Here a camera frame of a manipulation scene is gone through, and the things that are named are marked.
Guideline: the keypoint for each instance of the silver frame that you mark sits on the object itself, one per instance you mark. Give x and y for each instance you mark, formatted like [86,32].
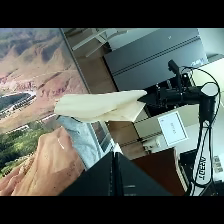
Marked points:
[104,137]

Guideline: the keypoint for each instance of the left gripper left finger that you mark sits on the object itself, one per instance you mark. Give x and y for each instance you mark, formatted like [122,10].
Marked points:
[96,180]

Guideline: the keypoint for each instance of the person's hand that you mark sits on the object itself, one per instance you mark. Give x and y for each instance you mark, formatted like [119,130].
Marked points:
[43,166]

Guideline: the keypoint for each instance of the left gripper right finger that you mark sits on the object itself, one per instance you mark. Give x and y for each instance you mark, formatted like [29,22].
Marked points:
[136,181]

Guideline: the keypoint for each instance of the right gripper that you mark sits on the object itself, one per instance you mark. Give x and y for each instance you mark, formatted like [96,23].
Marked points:
[170,96]

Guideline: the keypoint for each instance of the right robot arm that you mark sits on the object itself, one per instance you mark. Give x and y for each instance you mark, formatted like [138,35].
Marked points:
[206,110]

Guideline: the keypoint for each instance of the beige T-shirt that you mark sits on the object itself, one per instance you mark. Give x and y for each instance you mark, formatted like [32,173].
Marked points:
[100,106]

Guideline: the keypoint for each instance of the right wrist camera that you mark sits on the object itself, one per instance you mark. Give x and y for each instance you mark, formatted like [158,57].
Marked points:
[175,73]

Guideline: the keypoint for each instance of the grey garment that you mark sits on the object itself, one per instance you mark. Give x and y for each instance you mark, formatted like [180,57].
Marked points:
[85,140]

